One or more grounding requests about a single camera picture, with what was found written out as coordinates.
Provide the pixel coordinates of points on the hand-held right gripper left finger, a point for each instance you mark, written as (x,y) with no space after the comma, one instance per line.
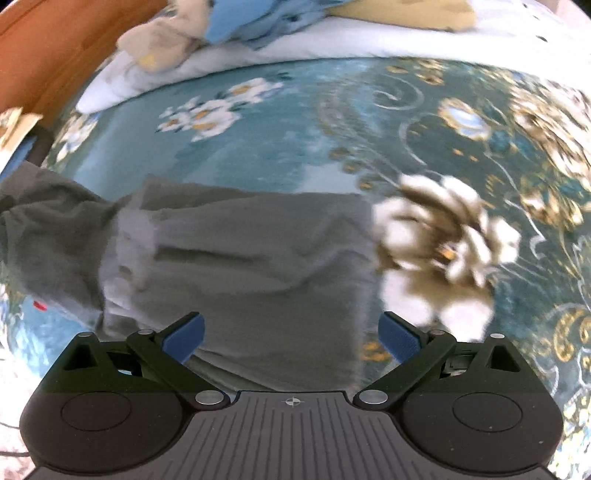
(187,338)

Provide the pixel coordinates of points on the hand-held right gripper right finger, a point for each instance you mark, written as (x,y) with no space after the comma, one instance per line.
(399,338)

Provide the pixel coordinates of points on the grey pants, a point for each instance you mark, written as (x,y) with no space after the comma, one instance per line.
(240,267)

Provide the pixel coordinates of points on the white floral cloth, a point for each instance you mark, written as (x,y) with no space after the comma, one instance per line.
(9,415)

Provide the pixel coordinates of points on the teal floral blanket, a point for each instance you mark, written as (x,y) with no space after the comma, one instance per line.
(323,138)

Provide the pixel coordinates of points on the blue pillow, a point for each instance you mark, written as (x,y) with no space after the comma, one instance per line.
(16,159)

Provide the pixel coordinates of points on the beige cardboard piece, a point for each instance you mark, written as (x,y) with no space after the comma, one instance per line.
(16,127)

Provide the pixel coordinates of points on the beige plush toy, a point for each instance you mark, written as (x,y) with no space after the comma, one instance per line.
(161,39)

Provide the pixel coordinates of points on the wooden headboard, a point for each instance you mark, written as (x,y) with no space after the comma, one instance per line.
(60,50)

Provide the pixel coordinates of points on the yellow pillow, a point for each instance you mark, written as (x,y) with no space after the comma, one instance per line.
(406,14)

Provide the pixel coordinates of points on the light blue cloth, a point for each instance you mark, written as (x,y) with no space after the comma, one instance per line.
(272,21)

